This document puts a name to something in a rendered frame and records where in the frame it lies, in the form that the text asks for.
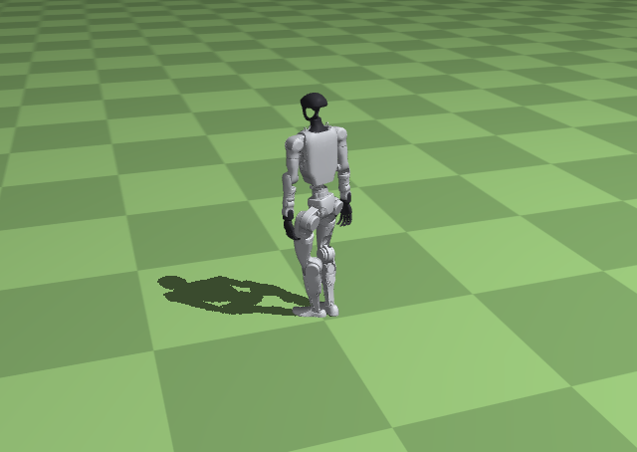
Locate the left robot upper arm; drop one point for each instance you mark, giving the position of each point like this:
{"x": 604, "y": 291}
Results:
{"x": 294, "y": 144}

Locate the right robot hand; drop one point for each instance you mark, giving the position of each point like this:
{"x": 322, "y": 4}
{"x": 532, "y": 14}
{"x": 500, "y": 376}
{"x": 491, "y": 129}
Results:
{"x": 345, "y": 211}

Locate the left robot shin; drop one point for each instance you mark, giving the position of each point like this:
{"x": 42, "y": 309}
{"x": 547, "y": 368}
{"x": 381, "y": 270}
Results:
{"x": 312, "y": 280}

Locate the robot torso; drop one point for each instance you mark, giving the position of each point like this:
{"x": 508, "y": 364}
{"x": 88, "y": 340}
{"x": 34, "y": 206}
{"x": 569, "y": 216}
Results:
{"x": 318, "y": 164}

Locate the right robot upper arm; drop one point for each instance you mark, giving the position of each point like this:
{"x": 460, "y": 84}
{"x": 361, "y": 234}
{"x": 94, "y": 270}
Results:
{"x": 342, "y": 162}

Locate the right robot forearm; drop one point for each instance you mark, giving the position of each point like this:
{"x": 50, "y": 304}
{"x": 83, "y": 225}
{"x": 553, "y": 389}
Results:
{"x": 343, "y": 181}

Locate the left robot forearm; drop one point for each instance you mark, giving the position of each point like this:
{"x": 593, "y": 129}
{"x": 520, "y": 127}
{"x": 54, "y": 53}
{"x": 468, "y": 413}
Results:
{"x": 289, "y": 195}

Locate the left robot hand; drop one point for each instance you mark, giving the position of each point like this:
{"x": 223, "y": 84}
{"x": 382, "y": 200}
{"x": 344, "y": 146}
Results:
{"x": 288, "y": 225}

